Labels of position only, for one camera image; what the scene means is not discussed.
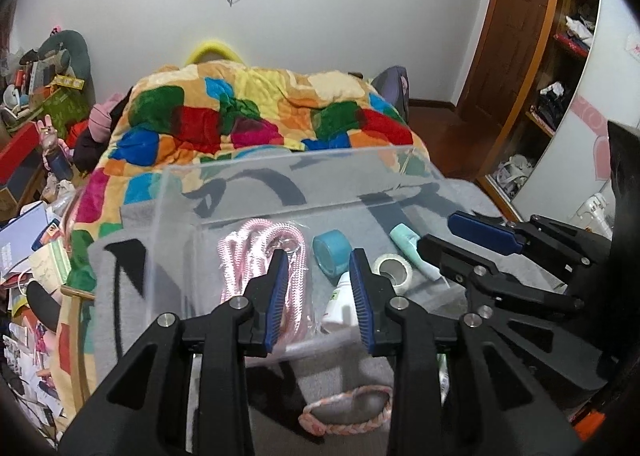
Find blue tape roll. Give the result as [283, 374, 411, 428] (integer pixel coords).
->
[312, 230, 353, 282]

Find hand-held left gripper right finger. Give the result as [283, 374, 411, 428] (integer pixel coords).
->
[348, 249, 588, 456]

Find clear plastic box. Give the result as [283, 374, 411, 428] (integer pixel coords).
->
[117, 146, 468, 362]

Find white bag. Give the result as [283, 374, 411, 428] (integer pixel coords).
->
[492, 153, 534, 198]

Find yellow pillow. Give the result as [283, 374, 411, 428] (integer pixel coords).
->
[184, 39, 248, 68]

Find pile of books and papers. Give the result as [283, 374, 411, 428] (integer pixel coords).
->
[0, 203, 76, 442]

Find pink braided bracelet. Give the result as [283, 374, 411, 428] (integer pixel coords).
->
[298, 384, 394, 437]

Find white bottle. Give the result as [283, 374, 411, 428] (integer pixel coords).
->
[320, 272, 361, 335]

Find dark folded clothes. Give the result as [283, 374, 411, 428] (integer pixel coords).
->
[530, 81, 576, 133]

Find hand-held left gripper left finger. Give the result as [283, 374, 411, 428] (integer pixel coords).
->
[57, 250, 292, 456]

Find white tape roll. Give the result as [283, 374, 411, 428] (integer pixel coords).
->
[372, 253, 414, 295]

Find pink bunny toy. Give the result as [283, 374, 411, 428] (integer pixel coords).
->
[37, 116, 74, 178]

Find wooden chair frame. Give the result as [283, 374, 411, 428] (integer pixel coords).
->
[60, 286, 97, 418]

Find mint green tube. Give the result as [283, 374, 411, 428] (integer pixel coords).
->
[390, 223, 443, 282]

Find colourful patchwork blanket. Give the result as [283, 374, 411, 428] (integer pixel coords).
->
[57, 64, 432, 437]

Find red box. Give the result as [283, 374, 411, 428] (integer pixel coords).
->
[0, 121, 47, 188]

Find grey blanket with black print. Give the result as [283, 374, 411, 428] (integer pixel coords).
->
[87, 156, 576, 456]

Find green cardboard box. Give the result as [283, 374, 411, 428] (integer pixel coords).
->
[42, 85, 92, 133]

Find grey purple backpack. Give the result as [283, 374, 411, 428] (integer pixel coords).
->
[370, 65, 412, 125]

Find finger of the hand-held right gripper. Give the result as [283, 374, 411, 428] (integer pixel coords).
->
[447, 211, 612, 288]
[416, 233, 618, 388]

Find white sliding wardrobe door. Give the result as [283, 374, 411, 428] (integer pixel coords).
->
[512, 0, 640, 238]

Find white green tube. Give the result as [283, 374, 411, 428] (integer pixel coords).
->
[437, 353, 452, 405]

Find black padded object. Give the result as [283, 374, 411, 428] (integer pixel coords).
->
[25, 281, 64, 333]

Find pink knit hat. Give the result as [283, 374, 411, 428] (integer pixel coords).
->
[89, 94, 131, 143]

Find wooden wardrobe shelves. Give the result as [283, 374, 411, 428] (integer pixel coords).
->
[475, 0, 603, 223]

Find brown wooden door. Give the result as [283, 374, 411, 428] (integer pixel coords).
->
[457, 0, 557, 128]

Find pink rope in bag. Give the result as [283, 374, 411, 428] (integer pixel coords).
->
[217, 219, 321, 343]

